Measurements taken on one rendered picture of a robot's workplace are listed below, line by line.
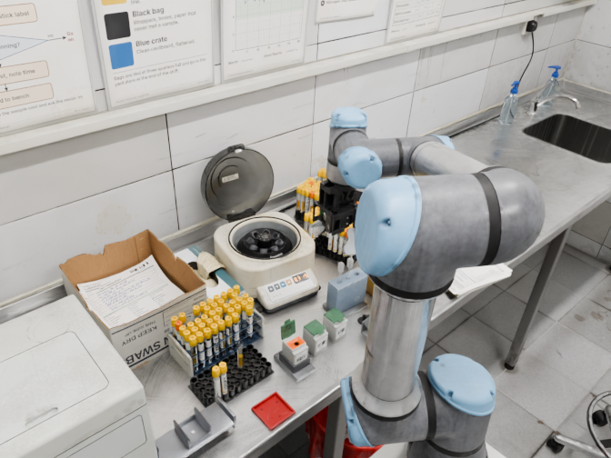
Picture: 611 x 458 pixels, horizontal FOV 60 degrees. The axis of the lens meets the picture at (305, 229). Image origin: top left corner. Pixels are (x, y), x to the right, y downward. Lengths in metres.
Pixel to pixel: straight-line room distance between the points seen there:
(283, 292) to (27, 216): 0.64
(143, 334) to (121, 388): 0.38
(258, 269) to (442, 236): 0.81
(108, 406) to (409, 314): 0.46
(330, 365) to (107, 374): 0.56
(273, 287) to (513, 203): 0.87
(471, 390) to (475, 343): 1.75
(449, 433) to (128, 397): 0.53
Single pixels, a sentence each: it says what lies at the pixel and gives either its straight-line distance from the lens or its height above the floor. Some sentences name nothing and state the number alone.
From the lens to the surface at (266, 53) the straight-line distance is 1.56.
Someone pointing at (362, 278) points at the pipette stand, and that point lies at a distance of 1.37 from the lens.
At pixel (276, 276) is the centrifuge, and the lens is 1.40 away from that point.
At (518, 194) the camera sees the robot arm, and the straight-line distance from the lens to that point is 0.66.
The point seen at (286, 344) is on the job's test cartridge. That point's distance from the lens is 1.22.
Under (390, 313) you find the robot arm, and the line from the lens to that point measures 0.72.
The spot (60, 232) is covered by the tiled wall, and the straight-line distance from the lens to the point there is 1.45.
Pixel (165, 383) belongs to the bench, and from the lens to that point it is 1.27.
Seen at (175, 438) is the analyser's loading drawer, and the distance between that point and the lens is 1.14.
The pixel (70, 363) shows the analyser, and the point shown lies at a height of 1.17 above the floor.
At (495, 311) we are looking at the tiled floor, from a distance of 2.91.
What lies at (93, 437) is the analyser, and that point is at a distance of 0.91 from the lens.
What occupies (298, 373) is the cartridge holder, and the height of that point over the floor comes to 0.89.
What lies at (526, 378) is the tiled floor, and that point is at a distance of 2.64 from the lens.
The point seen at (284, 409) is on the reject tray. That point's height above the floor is 0.88.
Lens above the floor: 1.85
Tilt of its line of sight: 35 degrees down
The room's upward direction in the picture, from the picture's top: 3 degrees clockwise
